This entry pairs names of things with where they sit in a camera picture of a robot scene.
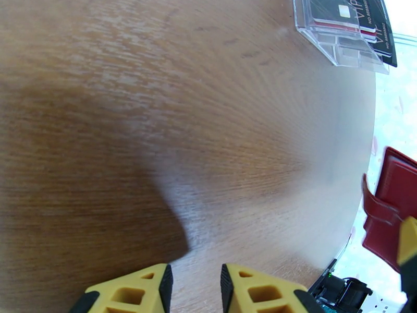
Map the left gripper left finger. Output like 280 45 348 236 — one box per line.
70 263 174 313

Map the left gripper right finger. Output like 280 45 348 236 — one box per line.
220 263 326 313

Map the red leather card holder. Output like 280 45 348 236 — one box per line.
361 146 417 274

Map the clear acrylic card stand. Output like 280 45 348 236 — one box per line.
292 0 390 76

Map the black VIP card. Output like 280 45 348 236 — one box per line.
346 0 378 34
371 0 398 68

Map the red card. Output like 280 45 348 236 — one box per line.
312 20 378 41

